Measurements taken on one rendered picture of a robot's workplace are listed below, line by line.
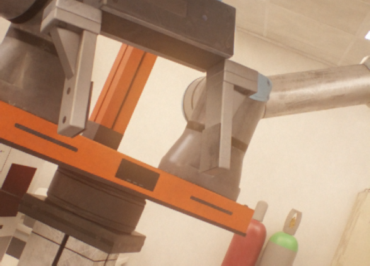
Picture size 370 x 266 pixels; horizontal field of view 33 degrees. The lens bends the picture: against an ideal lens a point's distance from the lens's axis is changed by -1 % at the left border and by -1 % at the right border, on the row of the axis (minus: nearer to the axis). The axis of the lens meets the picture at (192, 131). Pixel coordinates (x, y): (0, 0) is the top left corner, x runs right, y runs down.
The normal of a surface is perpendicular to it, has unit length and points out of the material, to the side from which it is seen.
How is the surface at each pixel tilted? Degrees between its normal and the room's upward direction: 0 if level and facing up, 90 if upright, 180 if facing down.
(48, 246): 90
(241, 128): 90
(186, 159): 72
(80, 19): 67
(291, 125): 90
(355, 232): 90
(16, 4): 135
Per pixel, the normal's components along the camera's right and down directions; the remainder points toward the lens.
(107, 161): 0.59, 0.18
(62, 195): -0.52, -0.29
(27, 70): 0.28, -0.29
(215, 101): -0.83, -0.25
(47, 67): 0.56, -0.16
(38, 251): -0.19, -0.17
